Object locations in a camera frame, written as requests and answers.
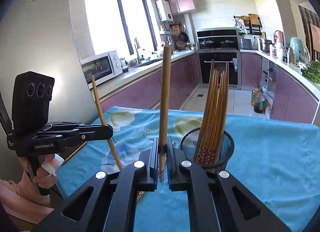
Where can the bunch of wooden chopsticks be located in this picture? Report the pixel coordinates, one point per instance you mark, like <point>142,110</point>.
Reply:
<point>212,122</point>

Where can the black wall rack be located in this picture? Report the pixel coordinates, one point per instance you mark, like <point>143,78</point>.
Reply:
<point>252,30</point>

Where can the black lidded pot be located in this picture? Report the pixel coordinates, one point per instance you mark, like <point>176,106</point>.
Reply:
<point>206,43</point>
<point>227,42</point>

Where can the black mesh holder cup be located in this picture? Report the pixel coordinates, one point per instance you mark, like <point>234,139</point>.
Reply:
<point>225,152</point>

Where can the white water heater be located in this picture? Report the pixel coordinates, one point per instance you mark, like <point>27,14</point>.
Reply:
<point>164,10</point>

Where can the steel thermos bottle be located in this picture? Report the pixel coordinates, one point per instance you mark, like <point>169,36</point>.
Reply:
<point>291,56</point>

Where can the dark cooking oil bottle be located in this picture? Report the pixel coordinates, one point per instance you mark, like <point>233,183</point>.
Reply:
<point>260,102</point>

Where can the window-side white countertop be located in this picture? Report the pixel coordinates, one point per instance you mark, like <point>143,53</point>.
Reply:
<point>140,72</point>

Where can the wooden cutting board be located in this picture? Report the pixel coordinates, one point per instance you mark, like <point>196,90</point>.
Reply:
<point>253,19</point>

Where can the blue floral tablecloth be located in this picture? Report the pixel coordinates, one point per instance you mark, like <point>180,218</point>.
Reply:
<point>262,159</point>

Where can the white microwave oven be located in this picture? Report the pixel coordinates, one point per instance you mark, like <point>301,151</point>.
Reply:
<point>102,68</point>

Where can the pink wall picture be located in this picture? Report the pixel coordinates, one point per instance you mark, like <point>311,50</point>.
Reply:
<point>315,37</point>

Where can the bunch of leafy greens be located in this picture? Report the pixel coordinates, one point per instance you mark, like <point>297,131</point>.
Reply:
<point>312,72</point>

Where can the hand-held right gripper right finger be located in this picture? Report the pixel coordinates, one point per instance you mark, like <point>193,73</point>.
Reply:
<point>171,164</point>

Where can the hanging black frying pan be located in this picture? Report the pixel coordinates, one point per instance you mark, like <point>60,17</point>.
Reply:
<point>183,36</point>

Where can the grey refrigerator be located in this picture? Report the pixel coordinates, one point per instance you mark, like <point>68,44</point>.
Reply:
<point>50,34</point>

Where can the pink kettle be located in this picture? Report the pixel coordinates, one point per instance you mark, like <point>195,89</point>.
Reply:
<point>278,36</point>

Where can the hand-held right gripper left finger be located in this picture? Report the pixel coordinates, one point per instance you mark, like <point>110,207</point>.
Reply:
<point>153,162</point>

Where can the person's left hand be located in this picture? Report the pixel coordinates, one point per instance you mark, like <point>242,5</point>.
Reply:
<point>51,180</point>

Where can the peninsula pink base cabinets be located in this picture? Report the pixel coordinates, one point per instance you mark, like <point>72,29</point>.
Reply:
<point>290,97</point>

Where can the yellow cooking oil bottle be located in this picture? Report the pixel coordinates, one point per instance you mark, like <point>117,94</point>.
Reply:
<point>253,97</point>

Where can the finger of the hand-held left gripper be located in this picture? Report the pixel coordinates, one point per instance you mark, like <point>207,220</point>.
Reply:
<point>65,125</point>
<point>97,133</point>

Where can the kitchen sink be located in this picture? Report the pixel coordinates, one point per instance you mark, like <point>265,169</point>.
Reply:
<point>147,62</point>

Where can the light green air fryer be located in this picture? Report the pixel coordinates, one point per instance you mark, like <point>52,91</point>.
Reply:
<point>298,48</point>

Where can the red-tipped bamboo chopstick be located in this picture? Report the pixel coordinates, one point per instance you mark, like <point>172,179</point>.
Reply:
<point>98,104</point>
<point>165,97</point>

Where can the woven bamboo basket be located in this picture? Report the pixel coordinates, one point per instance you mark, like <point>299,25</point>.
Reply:
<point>181,44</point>

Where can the window-side pink base cabinets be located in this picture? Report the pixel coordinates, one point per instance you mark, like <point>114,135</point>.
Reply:
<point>140,89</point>

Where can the pink wall cabinet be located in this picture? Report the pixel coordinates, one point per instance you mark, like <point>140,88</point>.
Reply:
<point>180,2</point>

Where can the clear plastic bag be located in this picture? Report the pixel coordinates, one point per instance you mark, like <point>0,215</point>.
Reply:
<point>269,98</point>

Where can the black integrated stove oven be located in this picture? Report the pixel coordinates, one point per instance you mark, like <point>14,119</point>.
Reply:
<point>220,72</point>

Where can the kitchen window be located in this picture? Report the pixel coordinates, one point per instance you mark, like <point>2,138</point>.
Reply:
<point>110,22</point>

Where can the stainless steel stockpot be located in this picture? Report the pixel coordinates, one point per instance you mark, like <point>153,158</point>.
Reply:
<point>265,45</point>

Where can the peninsula white countertop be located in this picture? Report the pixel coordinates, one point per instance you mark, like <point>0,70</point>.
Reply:
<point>287,68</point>

